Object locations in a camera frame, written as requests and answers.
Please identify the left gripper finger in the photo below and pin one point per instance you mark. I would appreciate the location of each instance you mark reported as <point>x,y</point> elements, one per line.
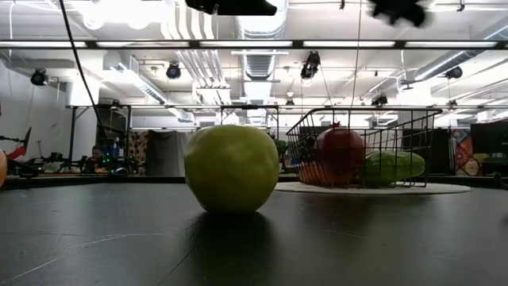
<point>246,7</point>

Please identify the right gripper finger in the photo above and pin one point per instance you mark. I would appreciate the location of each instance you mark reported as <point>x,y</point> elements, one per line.
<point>383,10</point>
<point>412,12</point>

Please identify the red apple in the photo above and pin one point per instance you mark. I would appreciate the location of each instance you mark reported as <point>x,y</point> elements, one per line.
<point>341,149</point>

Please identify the dark blue grape bunch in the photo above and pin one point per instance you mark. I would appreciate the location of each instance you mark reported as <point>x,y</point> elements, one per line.
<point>309,153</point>

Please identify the green apple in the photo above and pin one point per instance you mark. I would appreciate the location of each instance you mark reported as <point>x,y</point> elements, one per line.
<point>231,168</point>

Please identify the bright orange tangerine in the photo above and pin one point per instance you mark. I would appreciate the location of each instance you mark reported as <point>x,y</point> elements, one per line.
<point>317,177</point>

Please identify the red-orange mango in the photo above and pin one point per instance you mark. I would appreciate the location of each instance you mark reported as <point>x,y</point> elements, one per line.
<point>2,168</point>

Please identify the black overhead light bar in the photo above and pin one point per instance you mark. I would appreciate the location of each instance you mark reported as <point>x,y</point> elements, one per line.
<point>297,44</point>

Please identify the black ceiling spotlight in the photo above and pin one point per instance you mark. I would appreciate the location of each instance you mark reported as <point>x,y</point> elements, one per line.
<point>454,72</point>
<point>310,65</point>
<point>173,71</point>
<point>379,100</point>
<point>39,77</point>

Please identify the green potted plant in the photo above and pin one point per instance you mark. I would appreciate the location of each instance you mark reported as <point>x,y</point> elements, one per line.
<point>282,149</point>

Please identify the black monitor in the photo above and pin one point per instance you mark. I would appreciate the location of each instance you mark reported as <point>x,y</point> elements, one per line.
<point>490,139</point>

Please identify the colourful patterned tapestry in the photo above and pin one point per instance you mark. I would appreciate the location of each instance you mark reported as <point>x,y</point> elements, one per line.
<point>464,155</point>

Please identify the gray cloth cover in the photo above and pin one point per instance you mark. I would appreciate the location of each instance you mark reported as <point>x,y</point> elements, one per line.
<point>166,153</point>

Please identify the patterned fabric panel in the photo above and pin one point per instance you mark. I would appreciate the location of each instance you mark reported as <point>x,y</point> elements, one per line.
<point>137,147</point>

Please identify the white round plate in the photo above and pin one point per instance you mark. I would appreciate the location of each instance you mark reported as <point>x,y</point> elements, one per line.
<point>444,188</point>

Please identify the person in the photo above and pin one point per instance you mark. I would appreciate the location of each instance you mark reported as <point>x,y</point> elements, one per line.
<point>97,159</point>

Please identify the red and black background robot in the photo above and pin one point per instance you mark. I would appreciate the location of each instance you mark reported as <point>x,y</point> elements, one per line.
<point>20,151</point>

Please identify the silver ventilation duct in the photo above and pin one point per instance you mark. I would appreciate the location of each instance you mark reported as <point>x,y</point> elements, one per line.
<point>260,63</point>

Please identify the black background frame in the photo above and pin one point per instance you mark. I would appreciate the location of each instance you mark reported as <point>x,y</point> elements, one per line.
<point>72,135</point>

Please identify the black metal table frame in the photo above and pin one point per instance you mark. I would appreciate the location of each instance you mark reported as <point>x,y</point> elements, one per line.
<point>79,180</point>

